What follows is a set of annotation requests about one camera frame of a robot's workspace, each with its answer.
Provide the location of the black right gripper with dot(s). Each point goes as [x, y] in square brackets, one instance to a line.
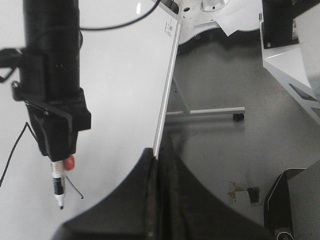
[56, 124]

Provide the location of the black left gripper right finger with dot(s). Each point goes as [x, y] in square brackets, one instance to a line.
[189, 211]

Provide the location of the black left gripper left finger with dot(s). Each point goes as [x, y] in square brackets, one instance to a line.
[127, 213]

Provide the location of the black whiteboard marker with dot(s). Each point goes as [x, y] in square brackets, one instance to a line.
[58, 169]

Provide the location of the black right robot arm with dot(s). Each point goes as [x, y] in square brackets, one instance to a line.
[50, 75]

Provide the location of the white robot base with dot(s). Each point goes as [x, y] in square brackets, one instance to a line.
[231, 16]

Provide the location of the white whiteboard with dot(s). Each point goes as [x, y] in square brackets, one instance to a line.
[125, 76]

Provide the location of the black box on floor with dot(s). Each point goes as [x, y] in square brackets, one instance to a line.
[292, 206]

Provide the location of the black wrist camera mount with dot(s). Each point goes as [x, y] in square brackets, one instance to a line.
[13, 58]

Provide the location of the black post on table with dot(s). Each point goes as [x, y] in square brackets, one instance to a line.
[279, 21]

